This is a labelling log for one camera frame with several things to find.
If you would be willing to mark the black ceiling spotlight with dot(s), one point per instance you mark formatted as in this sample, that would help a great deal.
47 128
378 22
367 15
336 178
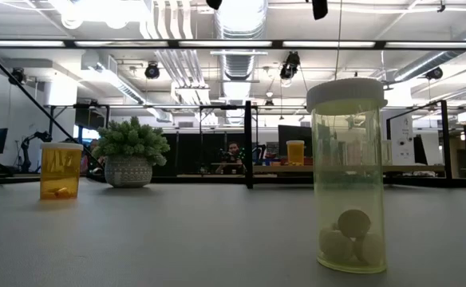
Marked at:
17 75
434 73
152 71
290 65

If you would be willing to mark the black partition panels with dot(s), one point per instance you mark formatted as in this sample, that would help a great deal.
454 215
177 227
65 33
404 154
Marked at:
189 153

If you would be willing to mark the black overhead beam with lights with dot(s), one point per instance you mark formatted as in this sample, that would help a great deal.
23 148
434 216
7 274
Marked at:
277 44

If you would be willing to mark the thin black diagonal strut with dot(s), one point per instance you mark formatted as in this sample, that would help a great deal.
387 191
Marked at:
37 101

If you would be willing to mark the green plant in grey pot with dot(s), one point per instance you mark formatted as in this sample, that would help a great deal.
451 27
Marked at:
128 171

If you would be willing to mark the white cabinet with sockets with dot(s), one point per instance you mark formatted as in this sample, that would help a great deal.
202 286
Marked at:
402 135

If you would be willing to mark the person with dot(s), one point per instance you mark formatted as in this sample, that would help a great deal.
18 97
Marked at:
93 157
233 157

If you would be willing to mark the slim black monitor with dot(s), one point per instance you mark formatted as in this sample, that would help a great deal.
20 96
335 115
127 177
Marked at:
419 149

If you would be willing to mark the yellow-green pill bottle white cap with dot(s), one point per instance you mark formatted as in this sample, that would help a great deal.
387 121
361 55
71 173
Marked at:
346 159

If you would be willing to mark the orange pill bottle white cap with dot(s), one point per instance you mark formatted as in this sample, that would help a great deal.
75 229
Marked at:
295 153
61 171

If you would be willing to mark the black wall screen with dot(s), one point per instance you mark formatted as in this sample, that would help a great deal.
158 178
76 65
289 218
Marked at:
90 119

